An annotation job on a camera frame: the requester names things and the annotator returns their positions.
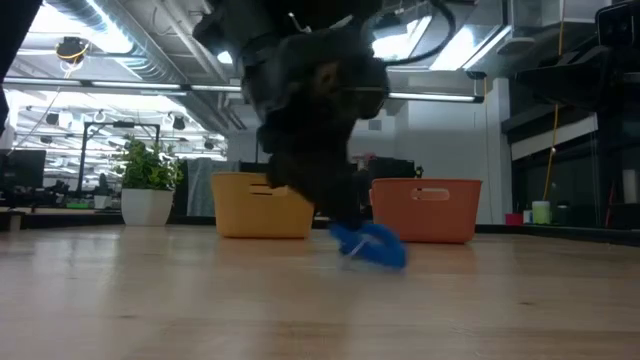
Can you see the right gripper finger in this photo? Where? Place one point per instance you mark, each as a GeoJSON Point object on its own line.
{"type": "Point", "coordinates": [580, 80]}

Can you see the flat ceiling light panel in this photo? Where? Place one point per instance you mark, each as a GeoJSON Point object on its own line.
{"type": "Point", "coordinates": [225, 57]}

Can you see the black ceiling spotlight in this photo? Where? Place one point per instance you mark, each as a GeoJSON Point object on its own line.
{"type": "Point", "coordinates": [179, 123]}

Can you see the red container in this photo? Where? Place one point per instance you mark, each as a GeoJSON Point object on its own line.
{"type": "Point", "coordinates": [514, 219]}

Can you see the long linear ceiling light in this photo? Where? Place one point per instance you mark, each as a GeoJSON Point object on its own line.
{"type": "Point", "coordinates": [430, 97]}

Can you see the yellow plastic bin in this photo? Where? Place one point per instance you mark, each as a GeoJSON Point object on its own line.
{"type": "Point", "coordinates": [245, 215]}

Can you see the black metal stand frame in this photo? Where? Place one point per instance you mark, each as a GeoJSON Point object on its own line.
{"type": "Point", "coordinates": [147, 125]}

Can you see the grey cloth cover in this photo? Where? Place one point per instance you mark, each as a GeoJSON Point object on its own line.
{"type": "Point", "coordinates": [200, 190]}

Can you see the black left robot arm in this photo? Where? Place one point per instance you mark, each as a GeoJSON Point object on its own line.
{"type": "Point", "coordinates": [15, 30]}

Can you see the black screen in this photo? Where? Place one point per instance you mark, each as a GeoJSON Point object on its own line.
{"type": "Point", "coordinates": [395, 167]}

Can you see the pale green cup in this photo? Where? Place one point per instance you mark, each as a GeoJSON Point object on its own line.
{"type": "Point", "coordinates": [541, 212]}

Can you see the large white plant pot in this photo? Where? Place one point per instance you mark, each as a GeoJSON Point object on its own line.
{"type": "Point", "coordinates": [146, 207]}

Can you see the green leafy plant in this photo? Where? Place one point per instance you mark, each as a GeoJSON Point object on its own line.
{"type": "Point", "coordinates": [147, 170]}

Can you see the orange plastic bin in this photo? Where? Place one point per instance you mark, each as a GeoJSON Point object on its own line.
{"type": "Point", "coordinates": [430, 220]}

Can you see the black computer monitor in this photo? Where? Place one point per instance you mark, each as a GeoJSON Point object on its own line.
{"type": "Point", "coordinates": [25, 167]}

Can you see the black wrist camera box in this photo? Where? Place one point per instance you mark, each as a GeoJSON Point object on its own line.
{"type": "Point", "coordinates": [620, 25]}

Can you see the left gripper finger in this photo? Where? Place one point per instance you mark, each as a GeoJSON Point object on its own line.
{"type": "Point", "coordinates": [325, 180]}

